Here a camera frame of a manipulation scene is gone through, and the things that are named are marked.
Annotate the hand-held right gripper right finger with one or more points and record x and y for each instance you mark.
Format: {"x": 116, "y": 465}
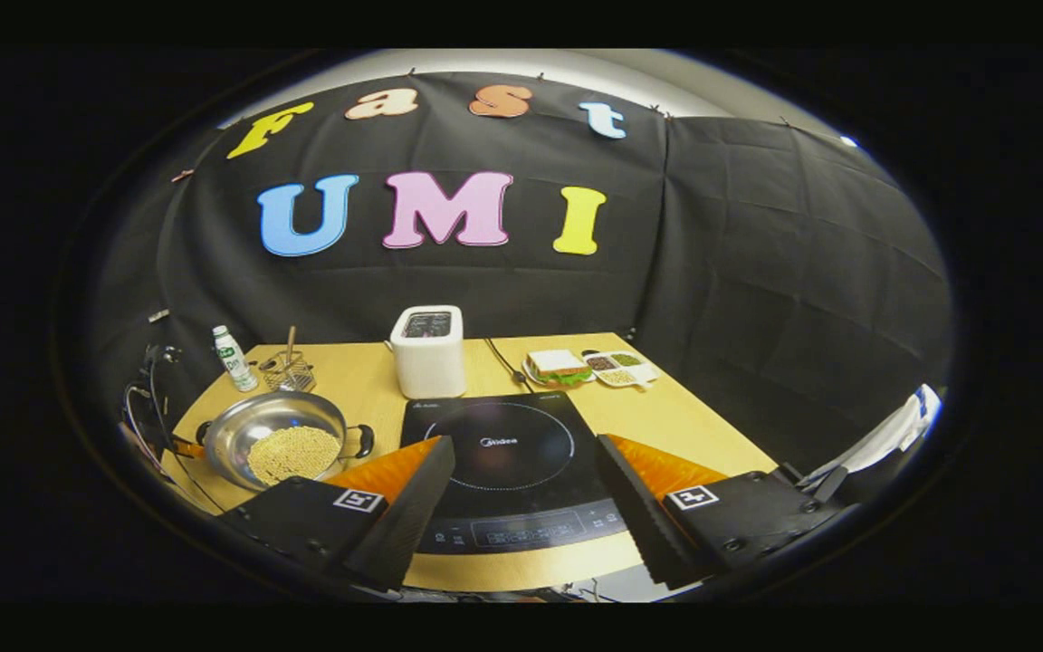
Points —
{"x": 644, "y": 516}

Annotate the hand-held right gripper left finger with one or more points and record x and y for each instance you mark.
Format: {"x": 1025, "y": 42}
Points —
{"x": 399, "y": 525}

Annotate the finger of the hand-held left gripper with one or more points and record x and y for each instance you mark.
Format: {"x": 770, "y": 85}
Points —
{"x": 188, "y": 448}

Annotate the pile of soybeans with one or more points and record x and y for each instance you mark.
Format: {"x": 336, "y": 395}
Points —
{"x": 293, "y": 453}

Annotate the black induction cooktop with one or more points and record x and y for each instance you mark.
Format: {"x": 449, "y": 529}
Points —
{"x": 503, "y": 444}

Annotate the white drink bottle green cap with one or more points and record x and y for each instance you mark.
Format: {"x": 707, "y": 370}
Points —
{"x": 234, "y": 360}

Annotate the silver metal clip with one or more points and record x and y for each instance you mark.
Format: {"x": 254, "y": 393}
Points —
{"x": 158, "y": 316}

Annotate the white divided dish with grains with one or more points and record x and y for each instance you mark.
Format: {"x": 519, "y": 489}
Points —
{"x": 619, "y": 367}

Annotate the white toaster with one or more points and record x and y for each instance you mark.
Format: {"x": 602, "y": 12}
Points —
{"x": 429, "y": 358}

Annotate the sandwich on plate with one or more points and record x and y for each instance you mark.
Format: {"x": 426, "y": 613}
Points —
{"x": 558, "y": 367}

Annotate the pink clip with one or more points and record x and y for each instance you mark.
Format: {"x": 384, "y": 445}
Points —
{"x": 182, "y": 175}

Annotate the white cloth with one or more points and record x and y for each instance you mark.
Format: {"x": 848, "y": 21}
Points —
{"x": 888, "y": 435}

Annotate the black backdrop cloth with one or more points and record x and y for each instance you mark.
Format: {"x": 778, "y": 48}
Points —
{"x": 757, "y": 272}

